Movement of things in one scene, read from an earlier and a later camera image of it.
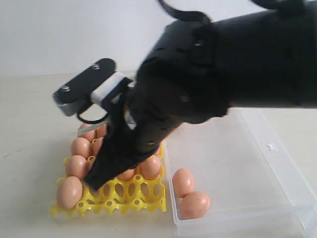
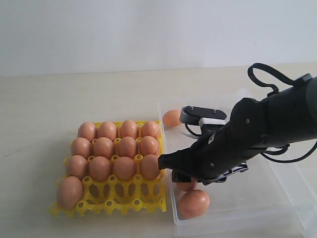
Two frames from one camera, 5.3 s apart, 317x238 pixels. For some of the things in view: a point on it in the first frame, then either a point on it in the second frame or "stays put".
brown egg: [80, 146] stays put
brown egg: [76, 165] stays put
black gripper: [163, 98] -> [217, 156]
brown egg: [69, 191] stays put
